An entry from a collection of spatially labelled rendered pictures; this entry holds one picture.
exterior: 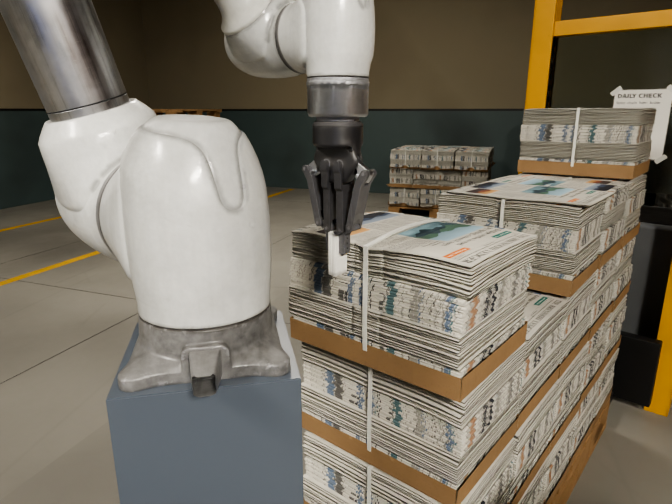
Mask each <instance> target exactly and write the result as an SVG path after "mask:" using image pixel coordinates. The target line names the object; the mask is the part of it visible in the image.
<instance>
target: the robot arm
mask: <svg viewBox="0 0 672 504"><path fill-rule="evenodd" d="M214 1H215V3H216V4H217V6H218V8H219V10H220V12H221V16H222V24H221V30H222V32H223V33H224V45H225V50H226V53H227V55H228V57H229V59H230V61H231V62H232V63H233V64H234V65H235V66H236V67H237V68H238V69H240V70H241V71H243V72H245V73H247V74H249V75H252V76H255V77H260V78H289V77H295V76H298V75H301V74H307V82H306V85H307V111H308V116H310V117H316V121H314V123H313V124H312V127H313V145H314V146H316V152H315V155H314V160H313V161H312V162H311V163H310V164H309V165H303V167H302V171H303V173H304V175H305V177H306V179H307V183H308V188H309V193H310V199H311V204H312V209H313V215H314V220H315V224H316V226H321V227H322V228H323V229H324V231H325V232H326V250H327V251H328V252H329V275H333V276H338V275H340V274H343V273H345V272H347V253H349V251H350V234H351V232H352V231H356V230H359V229H361V227H362V222H363V217H364V213H365V208H366V204H367V199H368V195H369V190H370V185H371V183H372V181H373V180H374V178H375V176H376V174H377V172H376V170H375V169H369V168H368V167H367V166H366V165H365V164H364V163H363V157H362V155H361V146H362V144H363V123H362V121H359V117H366V116H367V115H368V97H369V71H370V66H371V62H372V59H373V56H374V46H375V7H374V0H214ZM0 12H1V14H2V17H3V19H4V21H5V23H6V25H7V27H8V30H9V32H10V34H11V36H12V38H13V40H14V43H15V45H16V47H17V49H18V51H19V54H20V56H21V58H22V60H23V62H24V64H25V67H26V69H27V71H28V73H29V75H30V77H31V80H32V82H33V84H34V86H35V88H36V90H37V93H38V95H39V97H40V99H41V101H42V103H43V106H44V108H45V110H46V112H47V114H48V116H49V119H50V120H48V121H46V122H45V123H44V126H43V128H42V131H41V134H40V137H39V142H38V146H39V149H40V152H41V155H42V157H43V160H44V163H45V166H46V168H47V171H48V174H49V177H50V180H51V183H52V186H53V190H54V194H55V200H56V204H57V208H58V210H59V213H60V215H61V217H62V219H63V220H64V222H65V223H66V225H67V226H68V227H69V229H70V230H71V231H72V232H73V233H74V234H75V235H76V236H77V237H78V238H80V239H81V240H82V241H83V242H85V243H86V244H87V245H89V246H90V247H92V248H93V249H95V250H96V251H98V252H100V253H102V254H103V255H105V256H107V257H109V258H111V259H113V260H116V261H118V262H119V263H120V264H121V266H122V268H123V269H124V271H125V273H126V275H127V276H128V278H129V279H130V280H132V284H133V288H134V292H135V296H136V301H137V308H138V322H139V336H138V339H137V341H136V344H135V347H134V349H133V352H132V355H131V358H130V360H129V362H128V363H127V365H126V366H125V367H124V368H123V369H122V370H121V371H120V372H119V374H118V377H117V379H118V386H119V389H120V390H121V391H123V392H137V391H141V390H145V389H149V388H153V387H158V386H166V385H175V384H184V383H191V384H192V390H193V395H194V396H196V397H205V396H212V395H214V394H216V392H217V389H218V386H219V383H220V381H221V380H222V379H232V378H241V377H251V376H265V377H279V376H283V375H286V374H287V373H289V372H290V370H291V364H290V357H289V355H288V354H287V353H286V352H285V351H284V350H283V348H282V346H281V343H280V339H279V335H278V331H277V327H276V323H275V321H276V320H277V308H276V307H274V306H272V305H271V303H270V282H271V255H272V253H271V228H270V214H269V204H268V195H267V188H266V183H265V179H264V175H263V171H262V168H261V165H260V162H259V160H258V157H257V155H256V153H255V151H254V149H253V146H252V145H251V143H250V141H249V139H248V138H247V136H246V134H245V133H244V132H242V131H241V130H239V129H238V127H237V126H236V125H235V124H234V123H233V122H232V121H230V120H228V119H225V118H220V117H214V116H204V115H187V114H169V115H158V116H157V115H156V113H155V112H154V111H153V110H152V109H151V108H149V107H148V106H147V105H145V104H144V103H142V102H140V101H139V100H137V99H135V98H129V97H128V94H127V92H126V89H125V87H124V84H123V81H122V79H121V76H120V73H119V71H118V68H117V66H116V63H115V60H114V58H113V55H112V53H111V50H110V47H109V45H108V42H107V39H106V37H105V34H104V32H103V29H102V26H101V24H100V21H99V19H98V16H97V13H96V11H95V8H94V5H93V3H92V0H0ZM356 174H357V175H356ZM355 178H356V181H355V184H354V180H355ZM352 190H353V193H352Z"/></svg>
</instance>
